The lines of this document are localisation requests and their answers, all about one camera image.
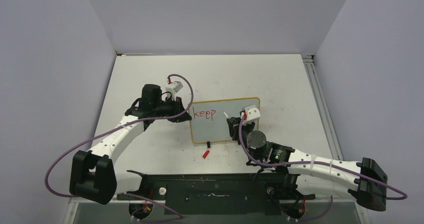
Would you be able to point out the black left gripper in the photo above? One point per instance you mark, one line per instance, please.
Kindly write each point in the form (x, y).
(177, 107)

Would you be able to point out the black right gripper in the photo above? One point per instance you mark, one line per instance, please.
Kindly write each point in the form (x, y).
(235, 124)

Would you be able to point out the yellow framed whiteboard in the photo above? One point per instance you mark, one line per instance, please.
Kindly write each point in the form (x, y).
(208, 121)

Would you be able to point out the red marker cap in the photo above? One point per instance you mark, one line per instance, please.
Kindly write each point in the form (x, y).
(205, 154)

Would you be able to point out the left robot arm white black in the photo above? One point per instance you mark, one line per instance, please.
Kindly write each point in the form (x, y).
(93, 175)

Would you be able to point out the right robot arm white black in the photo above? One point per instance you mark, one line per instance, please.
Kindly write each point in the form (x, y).
(306, 174)

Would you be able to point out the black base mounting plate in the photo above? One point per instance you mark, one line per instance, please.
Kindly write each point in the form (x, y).
(221, 206)

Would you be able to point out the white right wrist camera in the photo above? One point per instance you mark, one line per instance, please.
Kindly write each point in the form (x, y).
(250, 114)

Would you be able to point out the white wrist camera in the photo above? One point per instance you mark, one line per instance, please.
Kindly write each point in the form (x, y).
(250, 114)
(172, 89)

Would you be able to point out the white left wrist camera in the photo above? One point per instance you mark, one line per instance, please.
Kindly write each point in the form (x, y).
(172, 89)

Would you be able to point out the aluminium rail right side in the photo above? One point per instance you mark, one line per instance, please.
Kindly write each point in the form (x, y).
(329, 129)

